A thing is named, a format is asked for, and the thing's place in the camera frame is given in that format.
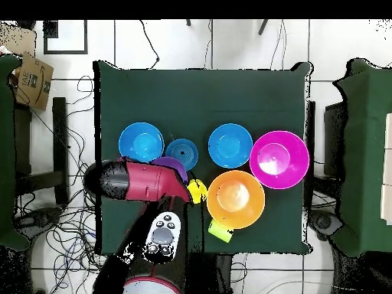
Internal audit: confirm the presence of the purple plastic bowl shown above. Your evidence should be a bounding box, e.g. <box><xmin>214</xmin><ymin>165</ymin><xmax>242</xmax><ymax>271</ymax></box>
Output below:
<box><xmin>151</xmin><ymin>156</ymin><xmax>188</xmax><ymax>185</ymax></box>

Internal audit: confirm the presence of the blue plastic bowl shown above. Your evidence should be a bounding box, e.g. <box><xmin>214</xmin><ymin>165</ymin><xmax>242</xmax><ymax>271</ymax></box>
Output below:
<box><xmin>207</xmin><ymin>122</ymin><xmax>254</xmax><ymax>169</ymax></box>
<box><xmin>118</xmin><ymin>122</ymin><xmax>165</xmax><ymax>163</ymax></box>

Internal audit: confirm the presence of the green plastic cup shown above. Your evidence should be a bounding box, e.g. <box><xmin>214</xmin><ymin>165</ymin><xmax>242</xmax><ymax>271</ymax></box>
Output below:
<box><xmin>207</xmin><ymin>217</ymin><xmax>234</xmax><ymax>243</ymax></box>

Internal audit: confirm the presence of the black computer tower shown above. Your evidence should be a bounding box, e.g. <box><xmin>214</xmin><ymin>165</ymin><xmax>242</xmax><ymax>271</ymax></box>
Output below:
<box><xmin>323</xmin><ymin>101</ymin><xmax>348</xmax><ymax>180</ymax></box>

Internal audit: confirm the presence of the small teal blue bowl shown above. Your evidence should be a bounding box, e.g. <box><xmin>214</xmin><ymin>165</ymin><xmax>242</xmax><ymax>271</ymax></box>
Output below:
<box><xmin>165</xmin><ymin>138</ymin><xmax>200</xmax><ymax>172</ymax></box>

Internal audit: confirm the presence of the yellow plastic cup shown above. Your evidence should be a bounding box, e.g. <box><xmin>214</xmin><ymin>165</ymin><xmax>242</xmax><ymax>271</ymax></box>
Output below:
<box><xmin>186</xmin><ymin>178</ymin><xmax>209</xmax><ymax>205</ymax></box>

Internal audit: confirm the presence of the large orange plastic bowl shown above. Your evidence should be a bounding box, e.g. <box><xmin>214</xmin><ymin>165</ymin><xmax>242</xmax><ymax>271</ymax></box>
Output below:
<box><xmin>206</xmin><ymin>170</ymin><xmax>266</xmax><ymax>230</ymax></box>

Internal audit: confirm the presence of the dark green tablecloth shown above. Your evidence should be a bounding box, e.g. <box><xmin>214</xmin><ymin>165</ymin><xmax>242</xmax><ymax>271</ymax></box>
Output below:
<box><xmin>93</xmin><ymin>60</ymin><xmax>313</xmax><ymax>255</ymax></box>

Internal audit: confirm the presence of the large pink plastic bowl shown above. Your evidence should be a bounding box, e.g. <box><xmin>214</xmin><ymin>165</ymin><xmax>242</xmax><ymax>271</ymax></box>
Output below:
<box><xmin>249</xmin><ymin>130</ymin><xmax>311</xmax><ymax>190</ymax></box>

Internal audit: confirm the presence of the green cloth covered side table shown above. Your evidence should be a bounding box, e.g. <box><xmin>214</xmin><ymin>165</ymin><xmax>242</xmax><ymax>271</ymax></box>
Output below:
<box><xmin>0</xmin><ymin>54</ymin><xmax>31</xmax><ymax>253</ymax></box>
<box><xmin>332</xmin><ymin>57</ymin><xmax>392</xmax><ymax>258</ymax></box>

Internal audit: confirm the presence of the printed cardboard box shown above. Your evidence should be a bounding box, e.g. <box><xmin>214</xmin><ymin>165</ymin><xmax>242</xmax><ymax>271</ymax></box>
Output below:
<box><xmin>14</xmin><ymin>52</ymin><xmax>55</xmax><ymax>112</ymax></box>

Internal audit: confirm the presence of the plain cardboard box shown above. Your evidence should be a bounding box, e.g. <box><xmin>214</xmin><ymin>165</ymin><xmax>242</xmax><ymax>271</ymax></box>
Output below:
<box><xmin>0</xmin><ymin>24</ymin><xmax>38</xmax><ymax>57</ymax></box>

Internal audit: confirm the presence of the black floor cable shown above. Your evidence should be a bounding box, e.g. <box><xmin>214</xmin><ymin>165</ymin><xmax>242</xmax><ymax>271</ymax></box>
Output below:
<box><xmin>139</xmin><ymin>20</ymin><xmax>161</xmax><ymax>70</ymax></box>

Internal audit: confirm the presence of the tangle of cables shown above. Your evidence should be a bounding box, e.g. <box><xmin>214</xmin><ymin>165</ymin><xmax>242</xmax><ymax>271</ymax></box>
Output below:
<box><xmin>13</xmin><ymin>74</ymin><xmax>103</xmax><ymax>294</ymax></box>

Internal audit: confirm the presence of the dark wooden stool frame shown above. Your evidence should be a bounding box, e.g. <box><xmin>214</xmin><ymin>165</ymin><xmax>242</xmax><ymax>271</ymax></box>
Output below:
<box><xmin>305</xmin><ymin>100</ymin><xmax>316</xmax><ymax>210</ymax></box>
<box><xmin>13</xmin><ymin>96</ymin><xmax>70</xmax><ymax>206</ymax></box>

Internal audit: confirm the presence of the black square frame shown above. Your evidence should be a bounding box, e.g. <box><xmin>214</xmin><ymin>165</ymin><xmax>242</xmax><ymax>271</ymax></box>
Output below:
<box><xmin>43</xmin><ymin>20</ymin><xmax>89</xmax><ymax>55</ymax></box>

